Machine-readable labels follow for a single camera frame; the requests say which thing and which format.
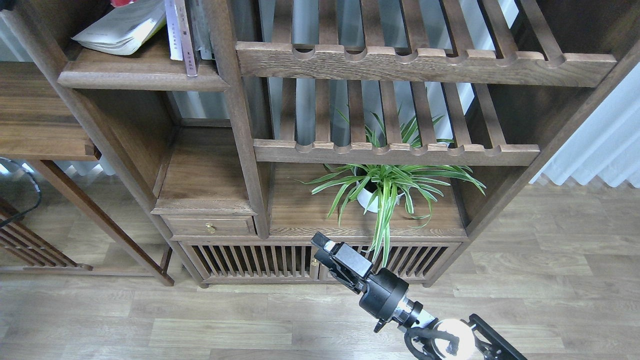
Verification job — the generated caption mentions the red book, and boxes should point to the red book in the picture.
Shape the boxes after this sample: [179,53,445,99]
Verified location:
[110,0,137,8]

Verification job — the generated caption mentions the dark wooden bookshelf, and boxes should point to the dark wooden bookshelf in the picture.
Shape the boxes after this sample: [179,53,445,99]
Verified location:
[1,0,639,286]

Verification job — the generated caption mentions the small wooden drawer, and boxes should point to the small wooden drawer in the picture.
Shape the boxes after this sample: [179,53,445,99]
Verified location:
[161,215,256,236]

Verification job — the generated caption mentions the white and lilac book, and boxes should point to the white and lilac book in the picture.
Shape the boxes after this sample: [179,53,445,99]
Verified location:
[164,0,184,61]

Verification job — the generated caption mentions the slatted cabinet door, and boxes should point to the slatted cabinet door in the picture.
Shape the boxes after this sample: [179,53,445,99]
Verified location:
[296,241,462,283]
[182,243,320,285]

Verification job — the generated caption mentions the right slatted cabinet door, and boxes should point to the right slatted cabinet door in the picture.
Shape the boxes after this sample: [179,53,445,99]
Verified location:
[296,241,462,283]

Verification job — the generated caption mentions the green spider plant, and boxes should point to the green spider plant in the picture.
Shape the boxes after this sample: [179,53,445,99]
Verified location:
[300,105,487,268]

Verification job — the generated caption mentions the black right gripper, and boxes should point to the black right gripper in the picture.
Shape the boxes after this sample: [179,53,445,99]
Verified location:
[311,232,409,321]

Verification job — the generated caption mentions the white plant pot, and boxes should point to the white plant pot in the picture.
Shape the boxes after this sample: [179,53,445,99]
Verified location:
[356,180,384,214]

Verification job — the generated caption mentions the left slatted cabinet door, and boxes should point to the left slatted cabinet door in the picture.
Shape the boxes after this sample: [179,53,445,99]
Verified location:
[182,243,320,285]

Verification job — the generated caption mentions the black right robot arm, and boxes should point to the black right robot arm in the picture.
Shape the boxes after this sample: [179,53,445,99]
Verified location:
[311,232,524,360]

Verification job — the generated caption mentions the yellow-green book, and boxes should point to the yellow-green book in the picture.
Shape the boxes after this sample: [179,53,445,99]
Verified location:
[71,0,166,56]

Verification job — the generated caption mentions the upright white books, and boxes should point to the upright white books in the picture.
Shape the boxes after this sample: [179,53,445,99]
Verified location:
[174,0,214,76]

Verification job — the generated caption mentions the white curtain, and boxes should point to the white curtain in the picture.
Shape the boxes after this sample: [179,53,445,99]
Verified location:
[529,64,640,188]

